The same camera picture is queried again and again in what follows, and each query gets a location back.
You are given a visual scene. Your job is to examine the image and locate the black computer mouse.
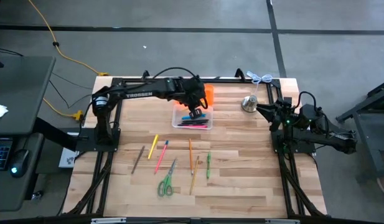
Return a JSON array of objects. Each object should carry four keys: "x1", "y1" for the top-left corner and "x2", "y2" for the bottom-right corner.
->
[{"x1": 9, "y1": 149, "x2": 30, "y2": 179}]

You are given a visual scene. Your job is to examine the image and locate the orange pencil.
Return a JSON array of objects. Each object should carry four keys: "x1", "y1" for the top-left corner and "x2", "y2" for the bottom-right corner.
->
[{"x1": 188, "y1": 138, "x2": 195, "y2": 175}]

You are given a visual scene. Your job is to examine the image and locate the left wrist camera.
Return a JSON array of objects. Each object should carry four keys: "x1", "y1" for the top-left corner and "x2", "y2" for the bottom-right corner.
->
[{"x1": 187, "y1": 108, "x2": 203, "y2": 121}]

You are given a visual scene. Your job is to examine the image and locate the clear plastic supply box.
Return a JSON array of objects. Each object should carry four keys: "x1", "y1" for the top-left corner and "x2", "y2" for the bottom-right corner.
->
[{"x1": 171, "y1": 104, "x2": 213, "y2": 131}]

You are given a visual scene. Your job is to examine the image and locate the silver desk bell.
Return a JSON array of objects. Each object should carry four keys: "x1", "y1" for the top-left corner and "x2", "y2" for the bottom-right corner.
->
[{"x1": 240, "y1": 95, "x2": 259, "y2": 113}]

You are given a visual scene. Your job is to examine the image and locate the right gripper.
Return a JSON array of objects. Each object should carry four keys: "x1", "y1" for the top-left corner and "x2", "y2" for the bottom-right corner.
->
[{"x1": 256, "y1": 103, "x2": 300, "y2": 133}]

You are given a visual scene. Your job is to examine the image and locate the long yellow extension cable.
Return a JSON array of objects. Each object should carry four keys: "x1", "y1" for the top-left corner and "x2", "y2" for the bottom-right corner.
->
[{"x1": 27, "y1": 0, "x2": 110, "y2": 77}]

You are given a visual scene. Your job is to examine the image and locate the green-handled scissors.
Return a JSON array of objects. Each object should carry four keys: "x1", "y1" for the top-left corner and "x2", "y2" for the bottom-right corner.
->
[{"x1": 156, "y1": 157, "x2": 178, "y2": 198}]

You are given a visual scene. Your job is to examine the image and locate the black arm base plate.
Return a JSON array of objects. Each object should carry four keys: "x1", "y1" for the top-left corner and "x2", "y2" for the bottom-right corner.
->
[
  {"x1": 271, "y1": 129, "x2": 317, "y2": 154},
  {"x1": 75, "y1": 128, "x2": 121, "y2": 153}
]

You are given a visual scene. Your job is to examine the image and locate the backlit keyboard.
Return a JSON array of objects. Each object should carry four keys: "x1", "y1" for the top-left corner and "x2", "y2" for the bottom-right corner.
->
[{"x1": 0, "y1": 138, "x2": 13, "y2": 171}]

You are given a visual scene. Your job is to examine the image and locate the orange plastic box lid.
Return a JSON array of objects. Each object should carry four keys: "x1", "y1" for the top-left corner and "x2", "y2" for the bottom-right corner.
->
[{"x1": 174, "y1": 84, "x2": 215, "y2": 108}]

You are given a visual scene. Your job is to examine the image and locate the white cable bundle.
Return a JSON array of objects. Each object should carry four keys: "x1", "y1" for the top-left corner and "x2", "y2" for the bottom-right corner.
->
[{"x1": 246, "y1": 70, "x2": 273, "y2": 97}]

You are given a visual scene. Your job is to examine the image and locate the white printed box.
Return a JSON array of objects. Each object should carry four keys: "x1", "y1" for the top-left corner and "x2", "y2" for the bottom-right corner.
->
[{"x1": 58, "y1": 147, "x2": 80, "y2": 169}]

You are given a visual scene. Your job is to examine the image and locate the black aluminium table frame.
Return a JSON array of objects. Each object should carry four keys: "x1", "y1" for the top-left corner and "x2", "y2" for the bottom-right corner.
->
[{"x1": 62, "y1": 68, "x2": 329, "y2": 224}]

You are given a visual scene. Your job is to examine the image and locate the black side table frame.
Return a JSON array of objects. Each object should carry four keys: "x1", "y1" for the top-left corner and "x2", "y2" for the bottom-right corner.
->
[{"x1": 334, "y1": 79, "x2": 384, "y2": 182}]

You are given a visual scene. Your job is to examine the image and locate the silver bracket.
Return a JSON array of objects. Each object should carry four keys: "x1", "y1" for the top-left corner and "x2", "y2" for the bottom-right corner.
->
[
  {"x1": 265, "y1": 218, "x2": 301, "y2": 224},
  {"x1": 91, "y1": 217, "x2": 127, "y2": 224}
]

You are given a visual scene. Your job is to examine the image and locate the yellow wooden pencil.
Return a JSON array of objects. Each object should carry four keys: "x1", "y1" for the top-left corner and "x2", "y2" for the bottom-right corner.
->
[{"x1": 189, "y1": 155, "x2": 200, "y2": 196}]

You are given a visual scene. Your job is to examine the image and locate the yellow highlighter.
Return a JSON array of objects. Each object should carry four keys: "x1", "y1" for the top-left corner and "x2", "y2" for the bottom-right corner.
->
[{"x1": 147, "y1": 134, "x2": 159, "y2": 161}]

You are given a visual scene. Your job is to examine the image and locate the grey pencil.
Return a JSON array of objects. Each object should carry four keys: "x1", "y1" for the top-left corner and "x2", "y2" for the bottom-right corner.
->
[{"x1": 131, "y1": 145, "x2": 146, "y2": 175}]

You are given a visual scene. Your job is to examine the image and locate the black computer desk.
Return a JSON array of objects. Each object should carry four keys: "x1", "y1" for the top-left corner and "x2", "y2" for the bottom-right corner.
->
[{"x1": 0, "y1": 55, "x2": 57, "y2": 213}]

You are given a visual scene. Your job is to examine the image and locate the black floor cable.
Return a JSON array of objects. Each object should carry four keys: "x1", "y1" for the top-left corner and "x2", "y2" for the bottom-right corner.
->
[{"x1": 48, "y1": 71, "x2": 93, "y2": 110}]

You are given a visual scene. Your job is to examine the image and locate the yellow cable with plug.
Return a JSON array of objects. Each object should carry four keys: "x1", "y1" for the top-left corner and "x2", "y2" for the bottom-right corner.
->
[{"x1": 42, "y1": 98, "x2": 84, "y2": 121}]

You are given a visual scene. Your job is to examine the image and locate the pink pencil with blue cap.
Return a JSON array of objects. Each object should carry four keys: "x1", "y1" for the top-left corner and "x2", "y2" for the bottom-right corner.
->
[{"x1": 154, "y1": 139, "x2": 169, "y2": 175}]

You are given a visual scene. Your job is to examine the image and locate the green pen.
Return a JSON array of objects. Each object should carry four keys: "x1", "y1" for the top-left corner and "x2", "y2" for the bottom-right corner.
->
[{"x1": 206, "y1": 151, "x2": 212, "y2": 180}]

